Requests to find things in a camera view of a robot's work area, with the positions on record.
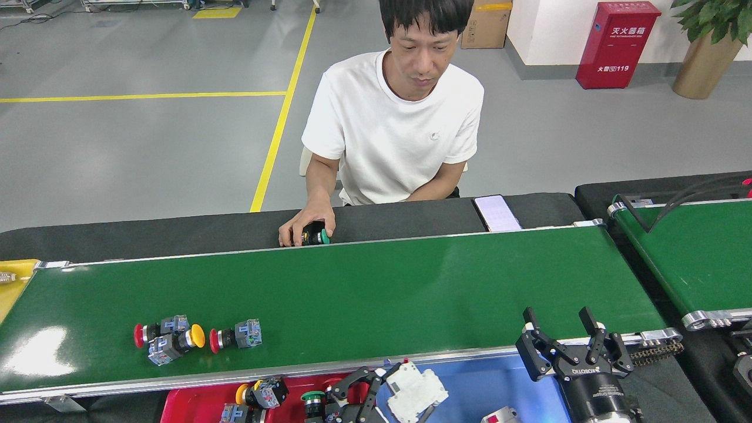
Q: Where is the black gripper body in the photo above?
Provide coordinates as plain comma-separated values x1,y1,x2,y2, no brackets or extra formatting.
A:
558,364,642,423

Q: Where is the yellow mushroom push button switch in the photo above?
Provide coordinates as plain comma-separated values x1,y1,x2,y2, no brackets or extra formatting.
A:
147,323,206,367
235,377,290,411

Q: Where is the blue plastic tray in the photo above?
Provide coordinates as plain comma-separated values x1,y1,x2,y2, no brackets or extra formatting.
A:
376,352,570,423

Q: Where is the long green conveyor belt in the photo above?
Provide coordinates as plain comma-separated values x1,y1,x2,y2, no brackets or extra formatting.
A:
0,219,685,412

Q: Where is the short green conveyor belt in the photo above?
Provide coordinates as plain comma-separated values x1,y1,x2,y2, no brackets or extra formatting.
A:
607,194,752,331

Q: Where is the red plastic tray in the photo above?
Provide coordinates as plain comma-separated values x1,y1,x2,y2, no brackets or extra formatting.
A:
160,373,377,423

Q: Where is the person's right hand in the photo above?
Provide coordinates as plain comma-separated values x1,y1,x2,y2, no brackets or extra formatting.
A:
278,203,337,247

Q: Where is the smartphone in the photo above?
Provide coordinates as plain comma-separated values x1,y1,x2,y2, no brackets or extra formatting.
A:
474,194,523,233

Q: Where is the person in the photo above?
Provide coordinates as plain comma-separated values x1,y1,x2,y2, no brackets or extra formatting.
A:
278,0,485,247

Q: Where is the potted plant brass planter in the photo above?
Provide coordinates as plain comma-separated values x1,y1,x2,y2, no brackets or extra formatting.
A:
672,0,752,100

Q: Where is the red fire extinguisher box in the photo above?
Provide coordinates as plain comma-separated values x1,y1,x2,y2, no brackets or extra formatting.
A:
576,1,662,90

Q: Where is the cardboard box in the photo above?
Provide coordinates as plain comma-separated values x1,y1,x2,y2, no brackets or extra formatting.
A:
461,0,513,49

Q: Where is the yellow plastic bin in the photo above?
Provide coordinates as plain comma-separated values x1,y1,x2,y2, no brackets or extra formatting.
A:
0,259,41,324

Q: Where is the black drive chain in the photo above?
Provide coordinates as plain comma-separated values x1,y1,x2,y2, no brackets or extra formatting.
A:
632,341,685,362

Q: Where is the thin black cable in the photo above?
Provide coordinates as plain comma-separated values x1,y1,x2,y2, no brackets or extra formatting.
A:
620,196,652,233

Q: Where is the thick black cable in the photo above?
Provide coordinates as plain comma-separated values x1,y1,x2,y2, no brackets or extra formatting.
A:
649,175,752,233

